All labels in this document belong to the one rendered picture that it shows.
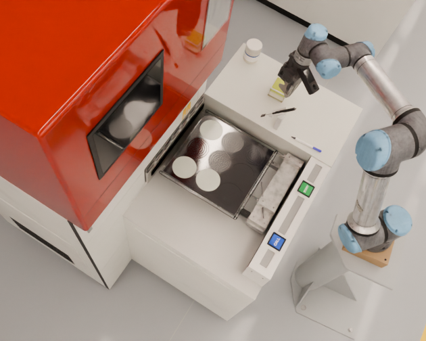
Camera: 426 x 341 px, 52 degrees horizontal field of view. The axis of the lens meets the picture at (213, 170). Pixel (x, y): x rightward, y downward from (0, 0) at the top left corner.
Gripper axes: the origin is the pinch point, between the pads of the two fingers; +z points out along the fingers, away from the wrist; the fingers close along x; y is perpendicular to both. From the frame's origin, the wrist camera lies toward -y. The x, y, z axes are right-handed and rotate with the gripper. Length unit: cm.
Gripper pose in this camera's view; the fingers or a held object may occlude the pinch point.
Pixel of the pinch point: (288, 96)
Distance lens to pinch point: 188.7
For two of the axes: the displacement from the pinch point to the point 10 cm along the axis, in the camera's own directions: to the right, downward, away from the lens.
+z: -2.0, 4.8, 8.5
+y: -6.9, -6.9, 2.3
